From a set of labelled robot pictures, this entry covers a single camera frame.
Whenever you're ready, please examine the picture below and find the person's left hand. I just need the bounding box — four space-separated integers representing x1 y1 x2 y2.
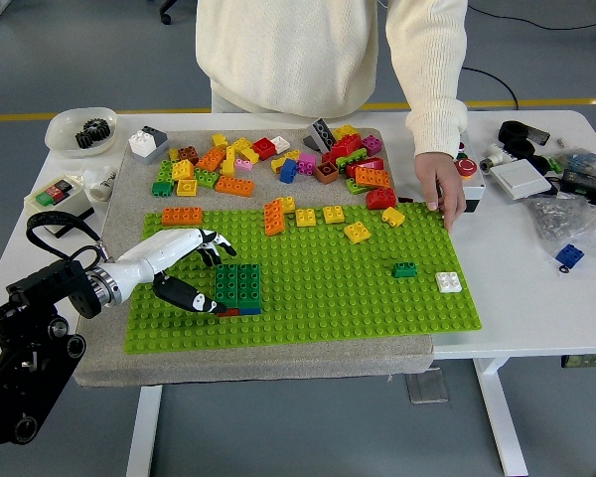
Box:
414 151 468 233

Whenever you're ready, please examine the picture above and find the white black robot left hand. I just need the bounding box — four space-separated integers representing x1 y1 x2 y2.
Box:
108 227 238 315

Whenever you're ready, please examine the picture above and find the dark green long toy brick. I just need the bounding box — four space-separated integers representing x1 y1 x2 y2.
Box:
215 263 239 308
237 262 263 309

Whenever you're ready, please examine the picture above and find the lime green studded baseplate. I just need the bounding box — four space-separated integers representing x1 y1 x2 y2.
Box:
122 201 483 355

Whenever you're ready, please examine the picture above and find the orange long toy brick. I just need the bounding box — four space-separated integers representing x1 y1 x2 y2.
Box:
161 206 204 228
355 166 392 189
214 175 255 198
262 197 287 238

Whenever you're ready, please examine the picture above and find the red curved toy brick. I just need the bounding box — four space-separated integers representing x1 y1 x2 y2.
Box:
345 156 384 178

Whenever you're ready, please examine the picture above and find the white square toy brick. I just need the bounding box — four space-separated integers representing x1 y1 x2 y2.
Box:
435 271 463 294

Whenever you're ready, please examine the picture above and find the grey sloped toy brick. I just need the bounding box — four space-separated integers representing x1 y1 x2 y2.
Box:
301 117 338 151

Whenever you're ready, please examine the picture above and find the white push-button control box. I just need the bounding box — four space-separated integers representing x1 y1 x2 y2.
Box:
454 141 487 216

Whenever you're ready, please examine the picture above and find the white pipe fitting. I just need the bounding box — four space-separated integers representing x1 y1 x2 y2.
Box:
479 143 516 173

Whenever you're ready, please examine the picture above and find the dark clear plastic case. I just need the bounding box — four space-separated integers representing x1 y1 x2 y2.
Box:
523 123 551 146

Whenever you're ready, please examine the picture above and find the white and grey block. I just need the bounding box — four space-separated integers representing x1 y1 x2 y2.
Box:
127 124 170 166

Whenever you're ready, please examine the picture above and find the clear bag of screws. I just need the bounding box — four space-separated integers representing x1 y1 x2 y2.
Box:
524 193 596 259

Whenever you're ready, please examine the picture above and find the black power adapter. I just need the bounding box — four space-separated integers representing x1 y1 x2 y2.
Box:
559 168 596 200

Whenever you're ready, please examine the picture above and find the clear bag of parts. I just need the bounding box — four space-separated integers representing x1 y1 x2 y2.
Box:
555 146 596 175

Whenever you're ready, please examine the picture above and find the grey-brown felt mat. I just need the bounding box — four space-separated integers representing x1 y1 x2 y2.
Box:
72 127 436 389

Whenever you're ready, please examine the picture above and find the white plastic tray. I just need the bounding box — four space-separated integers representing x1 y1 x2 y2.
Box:
44 106 118 159

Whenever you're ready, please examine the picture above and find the white table leg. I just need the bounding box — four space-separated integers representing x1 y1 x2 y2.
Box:
126 385 164 477
471 357 530 477

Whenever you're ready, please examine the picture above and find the person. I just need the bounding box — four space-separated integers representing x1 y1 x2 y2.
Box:
194 0 471 233

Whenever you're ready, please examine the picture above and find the grey floor plate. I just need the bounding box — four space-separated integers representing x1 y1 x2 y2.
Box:
404 370 451 404

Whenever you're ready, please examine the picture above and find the table height control panel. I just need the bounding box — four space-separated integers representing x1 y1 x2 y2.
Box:
560 352 596 369

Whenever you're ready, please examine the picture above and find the black office chair base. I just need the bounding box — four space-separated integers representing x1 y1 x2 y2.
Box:
157 0 199 25

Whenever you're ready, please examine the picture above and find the white wall switch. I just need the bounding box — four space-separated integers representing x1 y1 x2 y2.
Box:
490 159 553 201

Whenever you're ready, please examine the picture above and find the white switch box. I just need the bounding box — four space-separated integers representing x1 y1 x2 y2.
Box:
24 176 96 239

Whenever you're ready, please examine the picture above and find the black floor cable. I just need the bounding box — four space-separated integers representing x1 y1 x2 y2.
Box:
466 0 596 30
461 67 520 111

